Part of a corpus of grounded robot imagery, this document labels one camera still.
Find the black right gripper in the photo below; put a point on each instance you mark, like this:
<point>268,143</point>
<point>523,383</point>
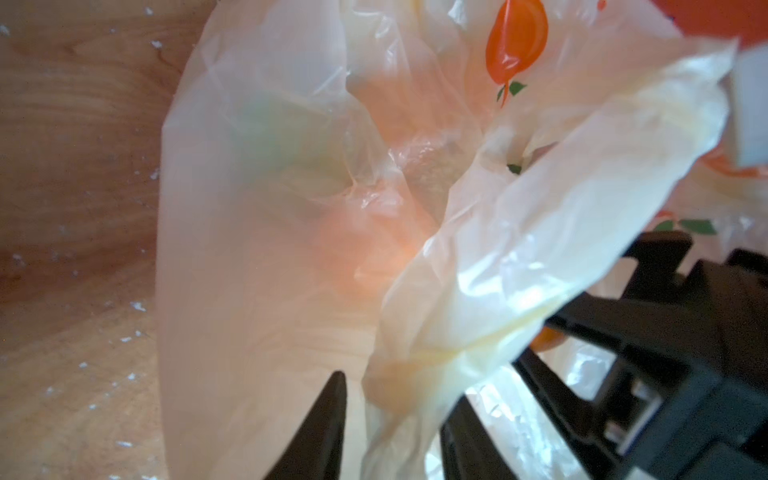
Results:
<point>687,398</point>

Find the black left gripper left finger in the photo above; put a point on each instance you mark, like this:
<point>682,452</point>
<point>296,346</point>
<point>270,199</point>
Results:
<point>316,449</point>

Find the orange printed plastic bag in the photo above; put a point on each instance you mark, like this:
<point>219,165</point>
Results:
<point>402,191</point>

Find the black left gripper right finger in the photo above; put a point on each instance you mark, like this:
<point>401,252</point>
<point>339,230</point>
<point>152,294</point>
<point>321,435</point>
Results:
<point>468,452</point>

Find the orange fruit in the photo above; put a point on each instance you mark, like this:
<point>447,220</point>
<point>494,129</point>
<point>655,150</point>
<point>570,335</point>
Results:
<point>547,339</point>

